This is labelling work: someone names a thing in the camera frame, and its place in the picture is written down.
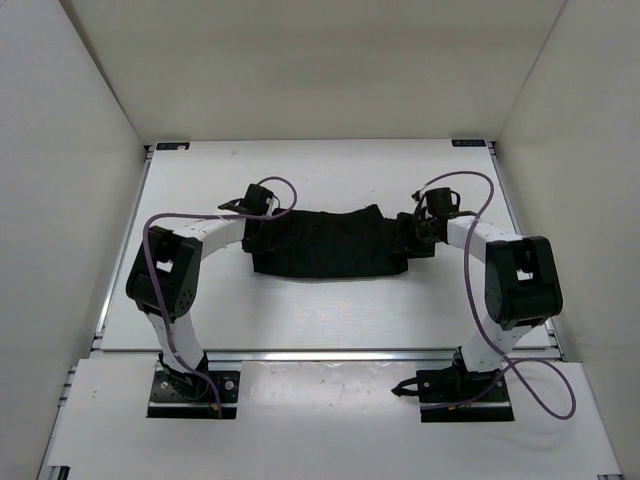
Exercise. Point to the right blue corner label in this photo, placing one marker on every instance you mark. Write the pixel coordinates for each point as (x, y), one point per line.
(468, 143)

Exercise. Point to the black pleated skirt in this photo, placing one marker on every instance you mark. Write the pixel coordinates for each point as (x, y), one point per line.
(320, 245)

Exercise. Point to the blue corner label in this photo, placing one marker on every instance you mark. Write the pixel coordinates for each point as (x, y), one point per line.
(468, 143)
(172, 146)

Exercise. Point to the aluminium table front rail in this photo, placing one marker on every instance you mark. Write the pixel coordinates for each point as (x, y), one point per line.
(332, 355)

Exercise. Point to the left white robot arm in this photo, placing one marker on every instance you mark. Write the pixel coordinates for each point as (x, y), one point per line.
(163, 280)

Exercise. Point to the left blue corner label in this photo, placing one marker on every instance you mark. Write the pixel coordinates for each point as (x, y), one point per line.
(172, 146)

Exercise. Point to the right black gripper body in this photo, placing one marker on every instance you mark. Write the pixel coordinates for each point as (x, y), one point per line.
(427, 221)

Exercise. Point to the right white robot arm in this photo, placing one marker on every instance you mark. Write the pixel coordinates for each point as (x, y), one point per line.
(521, 285)

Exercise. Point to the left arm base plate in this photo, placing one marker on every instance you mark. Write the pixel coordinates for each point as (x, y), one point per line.
(166, 402)

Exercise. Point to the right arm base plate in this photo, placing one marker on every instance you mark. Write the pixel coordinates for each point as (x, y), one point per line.
(453, 395)

